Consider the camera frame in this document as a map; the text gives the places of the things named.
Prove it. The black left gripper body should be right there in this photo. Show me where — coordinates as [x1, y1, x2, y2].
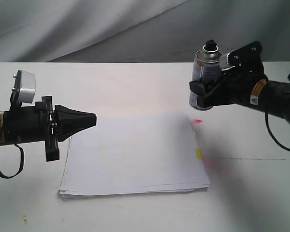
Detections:
[2, 96, 59, 162]

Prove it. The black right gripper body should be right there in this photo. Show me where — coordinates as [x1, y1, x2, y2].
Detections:
[212, 60, 268, 108]

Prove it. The silver spray can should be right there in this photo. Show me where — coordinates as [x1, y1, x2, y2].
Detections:
[189, 40, 222, 111]

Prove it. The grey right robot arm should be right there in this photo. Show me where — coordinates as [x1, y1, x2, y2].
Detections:
[189, 62, 290, 124]

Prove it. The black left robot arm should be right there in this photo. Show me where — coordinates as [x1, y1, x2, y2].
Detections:
[0, 96, 97, 161]

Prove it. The white paper stack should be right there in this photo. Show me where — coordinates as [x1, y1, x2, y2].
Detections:
[59, 113, 210, 198]

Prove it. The grey fabric backdrop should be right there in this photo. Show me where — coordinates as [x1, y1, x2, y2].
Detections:
[0, 0, 290, 62]

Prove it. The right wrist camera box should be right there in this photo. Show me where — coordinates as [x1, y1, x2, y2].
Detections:
[219, 41, 262, 70]

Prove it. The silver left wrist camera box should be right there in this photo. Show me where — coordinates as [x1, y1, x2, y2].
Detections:
[10, 70, 36, 106]

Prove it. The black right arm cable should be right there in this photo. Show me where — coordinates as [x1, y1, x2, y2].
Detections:
[264, 69, 290, 153]

